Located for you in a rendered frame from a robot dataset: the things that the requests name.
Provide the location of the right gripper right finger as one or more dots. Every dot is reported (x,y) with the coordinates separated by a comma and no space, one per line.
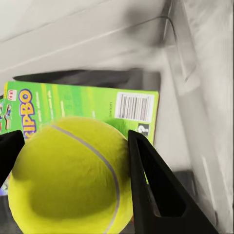
(180,214)

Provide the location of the toy box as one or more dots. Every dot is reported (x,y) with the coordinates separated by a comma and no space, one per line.
(140,45)

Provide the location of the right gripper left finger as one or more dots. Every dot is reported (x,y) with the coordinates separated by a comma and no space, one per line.
(11,144)

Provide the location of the tennis ball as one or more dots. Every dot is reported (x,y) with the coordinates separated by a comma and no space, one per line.
(72,177)

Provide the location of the board game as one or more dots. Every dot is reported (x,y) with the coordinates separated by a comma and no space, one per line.
(4,188)
(34,104)

